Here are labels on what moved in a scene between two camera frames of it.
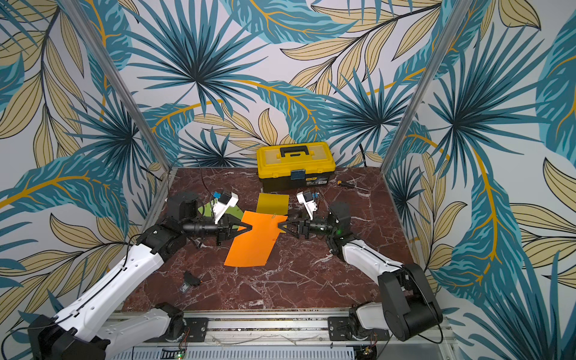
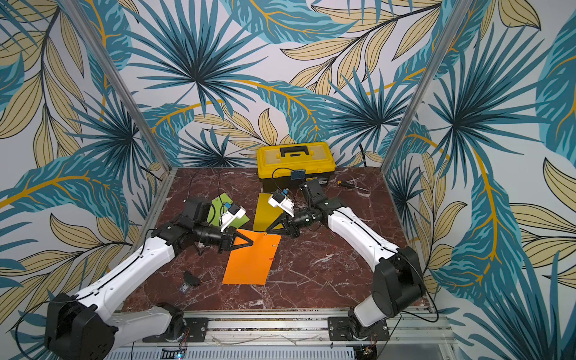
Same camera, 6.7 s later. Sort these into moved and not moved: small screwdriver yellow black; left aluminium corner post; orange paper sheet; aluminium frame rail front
Moved: orange paper sheet
Not moved: small screwdriver yellow black; left aluminium corner post; aluminium frame rail front
